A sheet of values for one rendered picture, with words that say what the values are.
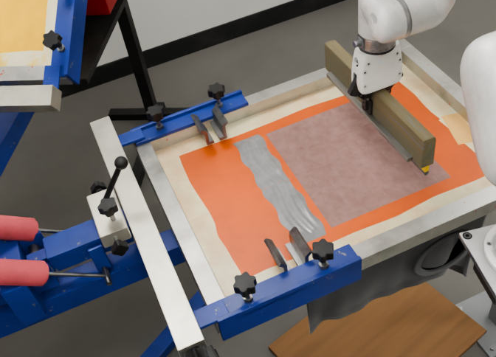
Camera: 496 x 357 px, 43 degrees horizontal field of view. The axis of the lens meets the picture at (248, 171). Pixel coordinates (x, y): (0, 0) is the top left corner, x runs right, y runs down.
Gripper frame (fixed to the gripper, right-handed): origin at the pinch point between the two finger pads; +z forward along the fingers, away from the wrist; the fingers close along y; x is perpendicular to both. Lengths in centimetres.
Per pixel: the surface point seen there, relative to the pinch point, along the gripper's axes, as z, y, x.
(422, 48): 108, 114, 136
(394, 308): 108, 16, 8
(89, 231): 6, -67, 0
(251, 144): 13.2, -25.1, 15.2
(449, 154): 14.2, 13.7, -10.6
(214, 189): 14.1, -38.3, 6.5
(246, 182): 14.1, -31.0, 4.7
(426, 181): 14.2, 4.5, -15.0
